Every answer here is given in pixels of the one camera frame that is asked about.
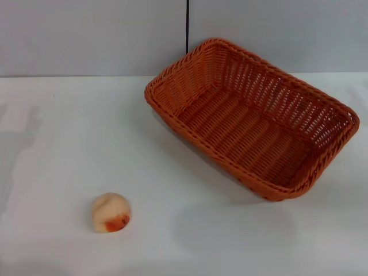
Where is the orange woven wicker basket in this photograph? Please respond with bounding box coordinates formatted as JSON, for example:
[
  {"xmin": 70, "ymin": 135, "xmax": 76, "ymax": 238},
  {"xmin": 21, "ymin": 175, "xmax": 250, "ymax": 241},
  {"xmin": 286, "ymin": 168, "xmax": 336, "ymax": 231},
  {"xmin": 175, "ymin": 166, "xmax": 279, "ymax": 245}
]
[{"xmin": 144, "ymin": 37, "xmax": 361, "ymax": 202}]

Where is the pale peach fruit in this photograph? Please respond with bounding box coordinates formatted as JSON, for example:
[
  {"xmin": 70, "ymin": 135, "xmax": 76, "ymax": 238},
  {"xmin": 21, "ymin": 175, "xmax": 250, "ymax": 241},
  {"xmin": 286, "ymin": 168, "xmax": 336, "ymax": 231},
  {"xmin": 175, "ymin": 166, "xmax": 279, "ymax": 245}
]
[{"xmin": 91, "ymin": 192, "xmax": 132, "ymax": 232}]

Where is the black vertical wall strip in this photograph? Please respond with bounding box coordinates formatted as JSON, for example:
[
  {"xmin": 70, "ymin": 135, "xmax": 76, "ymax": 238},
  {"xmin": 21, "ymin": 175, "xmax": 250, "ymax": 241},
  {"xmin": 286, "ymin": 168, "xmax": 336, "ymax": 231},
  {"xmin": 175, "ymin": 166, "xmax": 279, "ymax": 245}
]
[{"xmin": 183, "ymin": 0, "xmax": 191, "ymax": 55}]

